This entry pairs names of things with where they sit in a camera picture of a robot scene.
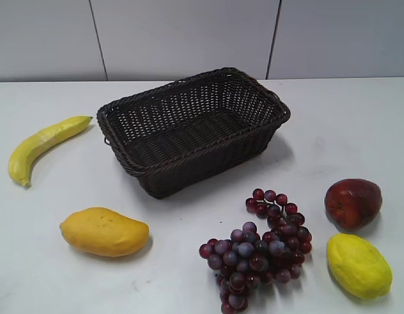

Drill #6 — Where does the purple grape bunch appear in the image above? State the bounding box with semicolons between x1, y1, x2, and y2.
199;188;312;313

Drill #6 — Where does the black woven wicker basket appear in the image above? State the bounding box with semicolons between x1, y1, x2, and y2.
97;67;291;199

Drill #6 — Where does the orange-yellow mango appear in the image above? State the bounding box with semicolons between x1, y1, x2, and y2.
59;207;150;258

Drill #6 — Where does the red apple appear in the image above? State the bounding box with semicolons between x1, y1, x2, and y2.
324;179;382;232

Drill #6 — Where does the yellow banana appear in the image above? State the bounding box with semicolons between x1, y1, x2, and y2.
8;116;93;188

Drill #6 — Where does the yellow lemon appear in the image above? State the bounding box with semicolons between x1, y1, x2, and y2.
327;233;393;300

